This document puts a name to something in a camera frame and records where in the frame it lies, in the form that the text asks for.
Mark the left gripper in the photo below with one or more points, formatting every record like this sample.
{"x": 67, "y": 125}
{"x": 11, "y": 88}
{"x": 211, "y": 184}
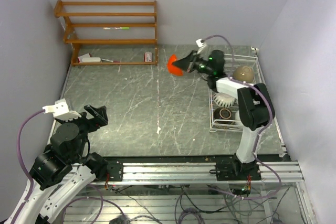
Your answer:
{"x": 100, "y": 117}

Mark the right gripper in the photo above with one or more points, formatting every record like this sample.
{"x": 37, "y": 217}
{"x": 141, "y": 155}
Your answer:
{"x": 189, "y": 62}

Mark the orange bowl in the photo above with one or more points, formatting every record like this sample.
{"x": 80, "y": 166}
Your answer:
{"x": 172, "y": 68}

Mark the cream bowl patterned rim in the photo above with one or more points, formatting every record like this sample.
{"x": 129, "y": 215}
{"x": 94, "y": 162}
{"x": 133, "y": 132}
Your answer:
{"x": 223, "y": 100}

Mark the black glossy bowl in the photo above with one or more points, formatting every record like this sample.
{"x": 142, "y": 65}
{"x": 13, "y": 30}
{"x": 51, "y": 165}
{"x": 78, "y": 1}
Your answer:
{"x": 244, "y": 74}

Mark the dark brown bowl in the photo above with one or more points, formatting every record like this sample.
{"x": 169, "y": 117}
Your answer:
{"x": 222, "y": 116}

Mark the white bowl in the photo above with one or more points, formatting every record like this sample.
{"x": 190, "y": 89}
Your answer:
{"x": 237, "y": 119}

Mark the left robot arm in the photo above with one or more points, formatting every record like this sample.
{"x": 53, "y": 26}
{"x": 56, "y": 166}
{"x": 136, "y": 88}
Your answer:
{"x": 64, "y": 168}

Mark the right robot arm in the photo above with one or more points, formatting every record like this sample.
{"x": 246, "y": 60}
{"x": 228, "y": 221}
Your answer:
{"x": 254, "y": 104}

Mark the wooden shelf rack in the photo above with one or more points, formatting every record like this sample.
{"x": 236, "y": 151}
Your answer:
{"x": 70, "y": 36}

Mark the small red white box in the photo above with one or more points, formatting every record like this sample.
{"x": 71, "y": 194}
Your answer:
{"x": 148, "y": 57}

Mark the pink white pen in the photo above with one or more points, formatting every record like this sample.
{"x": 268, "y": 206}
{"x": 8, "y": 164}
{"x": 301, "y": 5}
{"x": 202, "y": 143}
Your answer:
{"x": 110, "y": 61}

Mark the green pink marker pen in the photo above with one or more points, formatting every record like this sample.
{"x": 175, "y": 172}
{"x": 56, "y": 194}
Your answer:
{"x": 116, "y": 28}

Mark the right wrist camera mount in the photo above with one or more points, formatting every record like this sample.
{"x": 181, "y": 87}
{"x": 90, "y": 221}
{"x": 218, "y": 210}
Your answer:
{"x": 201, "y": 43}

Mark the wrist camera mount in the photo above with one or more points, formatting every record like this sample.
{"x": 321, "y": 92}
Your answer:
{"x": 62, "y": 110}
{"x": 201, "y": 43}

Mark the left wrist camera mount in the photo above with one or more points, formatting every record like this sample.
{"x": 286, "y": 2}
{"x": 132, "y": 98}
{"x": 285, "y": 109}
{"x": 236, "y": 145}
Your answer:
{"x": 62, "y": 110}

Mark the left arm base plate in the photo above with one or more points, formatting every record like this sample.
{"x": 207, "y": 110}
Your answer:
{"x": 115, "y": 171}

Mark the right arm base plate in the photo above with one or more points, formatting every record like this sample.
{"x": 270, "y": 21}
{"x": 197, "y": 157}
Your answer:
{"x": 228, "y": 172}

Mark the aluminium rail frame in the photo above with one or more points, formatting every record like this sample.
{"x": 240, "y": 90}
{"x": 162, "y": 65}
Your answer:
{"x": 200, "y": 173}

